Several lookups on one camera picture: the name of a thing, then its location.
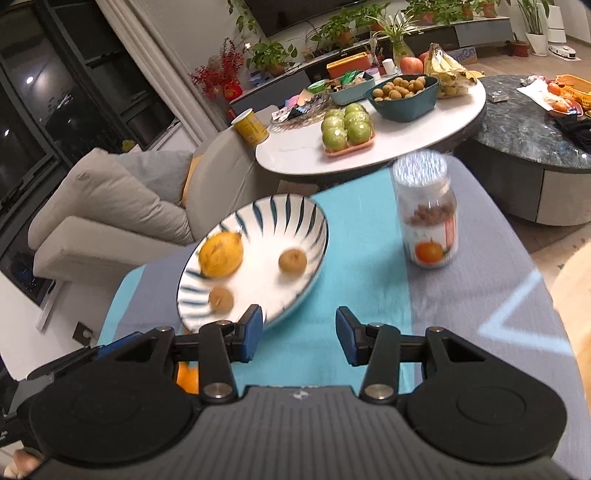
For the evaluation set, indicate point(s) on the person's left hand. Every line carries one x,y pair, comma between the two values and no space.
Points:
27,464

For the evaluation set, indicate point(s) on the red apple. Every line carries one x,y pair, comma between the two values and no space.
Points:
411,65

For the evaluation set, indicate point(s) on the green potted plant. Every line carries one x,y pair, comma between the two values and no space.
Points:
334,30
425,11
270,57

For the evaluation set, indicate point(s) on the grey television cabinet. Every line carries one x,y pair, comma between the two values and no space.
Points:
480,30

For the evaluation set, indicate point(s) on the wall outlet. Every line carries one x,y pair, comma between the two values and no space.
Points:
84,333

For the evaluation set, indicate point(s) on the dark cloth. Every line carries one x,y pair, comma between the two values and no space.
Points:
575,131

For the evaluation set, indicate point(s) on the grey cushion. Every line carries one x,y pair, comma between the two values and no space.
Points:
157,175

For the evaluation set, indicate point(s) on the small dark plant pot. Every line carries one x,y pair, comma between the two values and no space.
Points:
518,48

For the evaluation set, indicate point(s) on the tall plant in white pot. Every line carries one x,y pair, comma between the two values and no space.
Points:
536,44

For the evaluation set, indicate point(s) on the wrapped tray of green apples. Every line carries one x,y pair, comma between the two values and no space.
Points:
347,130

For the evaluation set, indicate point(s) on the red berry plant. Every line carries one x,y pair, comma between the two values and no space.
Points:
219,69

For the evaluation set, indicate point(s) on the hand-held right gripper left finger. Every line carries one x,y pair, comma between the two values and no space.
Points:
251,334

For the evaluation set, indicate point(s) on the yellow lemon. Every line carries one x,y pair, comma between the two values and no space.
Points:
220,254

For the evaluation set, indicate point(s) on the orange box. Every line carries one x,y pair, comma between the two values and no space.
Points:
348,67

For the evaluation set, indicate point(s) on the white curtain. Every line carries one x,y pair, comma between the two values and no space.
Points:
157,69

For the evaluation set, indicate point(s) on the white cup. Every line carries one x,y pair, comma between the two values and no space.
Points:
390,67

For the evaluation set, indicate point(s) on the glass vase with plant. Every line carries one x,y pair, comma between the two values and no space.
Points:
400,46

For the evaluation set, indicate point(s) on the yellow plastic basket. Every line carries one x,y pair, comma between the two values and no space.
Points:
575,92

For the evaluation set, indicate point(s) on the pile of snack wrappers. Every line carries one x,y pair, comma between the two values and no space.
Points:
300,108

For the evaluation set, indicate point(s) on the dark marble coffee table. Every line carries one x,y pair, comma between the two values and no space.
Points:
521,134

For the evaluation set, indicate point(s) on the black television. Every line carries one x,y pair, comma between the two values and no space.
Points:
314,14

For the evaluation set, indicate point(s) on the bunch of bananas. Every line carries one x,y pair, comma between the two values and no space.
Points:
448,74

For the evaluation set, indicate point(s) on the dark teal bowl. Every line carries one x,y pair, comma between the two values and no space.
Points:
406,110

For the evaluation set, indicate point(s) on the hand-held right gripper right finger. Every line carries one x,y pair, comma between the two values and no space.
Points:
345,334

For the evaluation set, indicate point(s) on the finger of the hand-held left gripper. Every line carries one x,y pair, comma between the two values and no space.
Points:
111,348

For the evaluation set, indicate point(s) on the orange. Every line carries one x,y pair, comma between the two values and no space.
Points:
188,379

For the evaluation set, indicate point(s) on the white paper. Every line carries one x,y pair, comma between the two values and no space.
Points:
535,88

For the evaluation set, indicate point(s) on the heap of longans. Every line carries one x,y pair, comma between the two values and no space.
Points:
397,90

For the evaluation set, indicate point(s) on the plate of oranges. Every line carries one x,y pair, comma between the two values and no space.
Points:
561,107

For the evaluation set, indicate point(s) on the yellow cushion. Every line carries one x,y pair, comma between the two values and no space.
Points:
191,180

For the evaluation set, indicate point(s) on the white round table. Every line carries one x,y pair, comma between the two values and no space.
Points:
295,152

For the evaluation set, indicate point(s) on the beige sofa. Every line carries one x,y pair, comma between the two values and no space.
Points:
92,198

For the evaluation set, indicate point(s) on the dark framed window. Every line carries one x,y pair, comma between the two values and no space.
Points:
55,92

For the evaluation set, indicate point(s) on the clear jar with orange label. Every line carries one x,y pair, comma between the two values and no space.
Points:
429,221

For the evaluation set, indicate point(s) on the yellow can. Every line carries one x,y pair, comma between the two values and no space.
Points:
250,128

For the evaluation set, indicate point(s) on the light teal snack dish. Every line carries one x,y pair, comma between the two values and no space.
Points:
351,98

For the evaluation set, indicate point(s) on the blue striped ceramic bowl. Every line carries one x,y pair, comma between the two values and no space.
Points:
263,288

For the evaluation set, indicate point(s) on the small brown fruit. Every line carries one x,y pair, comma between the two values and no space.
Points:
221,298
292,262

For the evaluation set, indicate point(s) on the white robot vacuum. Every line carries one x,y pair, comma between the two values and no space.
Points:
563,51

